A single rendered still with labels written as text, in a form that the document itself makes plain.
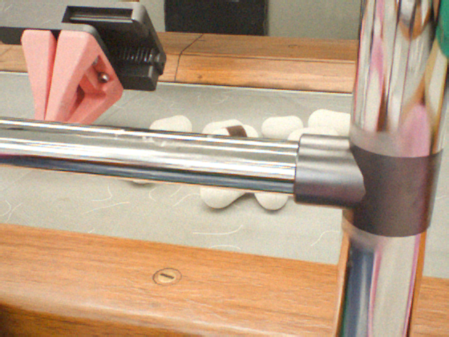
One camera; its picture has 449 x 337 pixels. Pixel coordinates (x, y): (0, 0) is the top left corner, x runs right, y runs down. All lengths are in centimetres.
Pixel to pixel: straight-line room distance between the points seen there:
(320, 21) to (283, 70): 194
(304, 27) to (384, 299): 235
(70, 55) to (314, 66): 26
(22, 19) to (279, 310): 26
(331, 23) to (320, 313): 229
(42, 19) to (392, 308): 30
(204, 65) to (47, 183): 24
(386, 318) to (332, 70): 40
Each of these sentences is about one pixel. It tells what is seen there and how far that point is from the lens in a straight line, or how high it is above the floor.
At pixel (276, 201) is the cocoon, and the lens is 32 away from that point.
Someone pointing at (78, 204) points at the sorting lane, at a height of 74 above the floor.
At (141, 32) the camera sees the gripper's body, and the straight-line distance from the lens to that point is 38.
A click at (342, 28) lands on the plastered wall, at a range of 248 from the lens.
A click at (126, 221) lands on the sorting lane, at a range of 33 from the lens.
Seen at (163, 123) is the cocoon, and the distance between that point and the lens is 42.
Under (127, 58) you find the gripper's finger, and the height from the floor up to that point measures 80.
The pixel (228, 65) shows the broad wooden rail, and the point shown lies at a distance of 56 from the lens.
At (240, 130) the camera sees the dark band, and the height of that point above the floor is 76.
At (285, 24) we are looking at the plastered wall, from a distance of 250.
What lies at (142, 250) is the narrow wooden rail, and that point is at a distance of 26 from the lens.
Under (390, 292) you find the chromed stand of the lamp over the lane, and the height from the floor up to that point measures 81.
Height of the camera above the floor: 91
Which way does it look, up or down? 26 degrees down
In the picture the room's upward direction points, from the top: 1 degrees counter-clockwise
